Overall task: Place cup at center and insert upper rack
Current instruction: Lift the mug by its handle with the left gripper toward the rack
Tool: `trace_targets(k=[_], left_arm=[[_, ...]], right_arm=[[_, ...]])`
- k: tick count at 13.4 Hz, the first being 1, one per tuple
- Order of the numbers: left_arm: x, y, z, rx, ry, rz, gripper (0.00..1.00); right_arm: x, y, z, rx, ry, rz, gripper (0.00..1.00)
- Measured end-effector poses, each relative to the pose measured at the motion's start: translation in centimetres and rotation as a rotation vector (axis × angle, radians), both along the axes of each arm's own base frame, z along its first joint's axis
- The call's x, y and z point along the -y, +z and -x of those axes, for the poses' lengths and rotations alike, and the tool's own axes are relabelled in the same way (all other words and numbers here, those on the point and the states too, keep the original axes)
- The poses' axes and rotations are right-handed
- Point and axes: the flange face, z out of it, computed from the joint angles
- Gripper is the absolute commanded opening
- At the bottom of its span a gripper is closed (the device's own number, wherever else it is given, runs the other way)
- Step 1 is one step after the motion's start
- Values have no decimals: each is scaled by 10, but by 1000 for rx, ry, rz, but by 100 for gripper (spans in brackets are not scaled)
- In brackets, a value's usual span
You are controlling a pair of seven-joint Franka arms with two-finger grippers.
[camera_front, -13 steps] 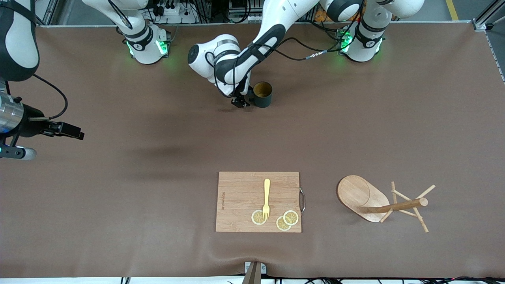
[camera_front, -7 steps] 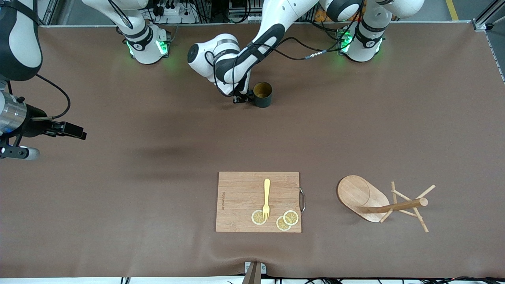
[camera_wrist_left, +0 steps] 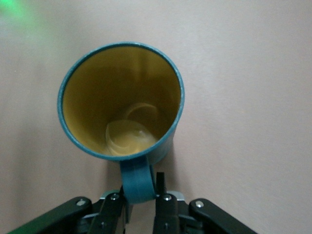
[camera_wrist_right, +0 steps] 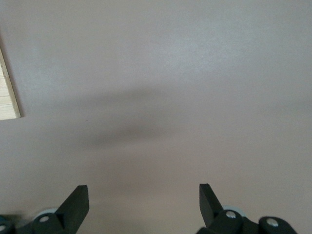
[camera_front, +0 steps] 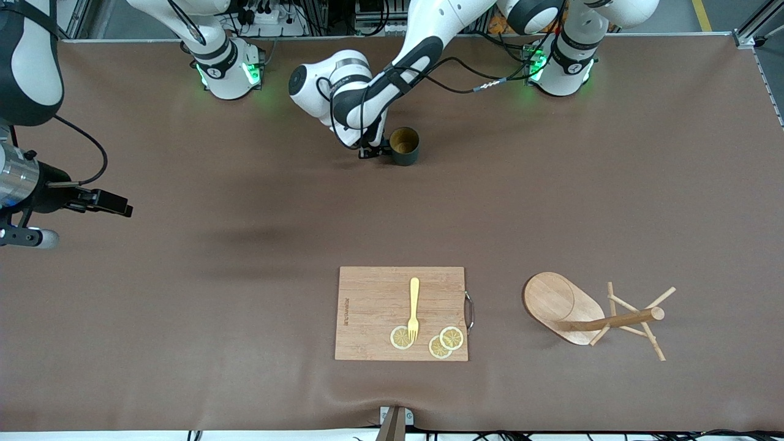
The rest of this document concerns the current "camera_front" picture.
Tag dark green cup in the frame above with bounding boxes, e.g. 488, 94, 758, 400
387, 127, 421, 167

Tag wooden mug tree rack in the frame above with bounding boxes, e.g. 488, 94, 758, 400
523, 272, 677, 362

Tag white socket hub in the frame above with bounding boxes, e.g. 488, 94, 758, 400
356, 20, 410, 37

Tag yellow plastic fork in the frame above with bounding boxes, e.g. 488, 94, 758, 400
407, 277, 421, 342

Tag white power strip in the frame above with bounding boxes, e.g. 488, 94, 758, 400
242, 3, 308, 37

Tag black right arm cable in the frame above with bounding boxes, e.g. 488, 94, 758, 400
46, 113, 109, 187

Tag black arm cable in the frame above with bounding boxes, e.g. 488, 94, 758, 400
318, 37, 552, 154
46, 113, 109, 187

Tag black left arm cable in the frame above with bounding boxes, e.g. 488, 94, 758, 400
318, 37, 552, 154

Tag metal table edge bracket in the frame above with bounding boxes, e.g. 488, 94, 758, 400
379, 405, 415, 441

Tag aluminium frame strut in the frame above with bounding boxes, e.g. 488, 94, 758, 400
732, 0, 784, 51

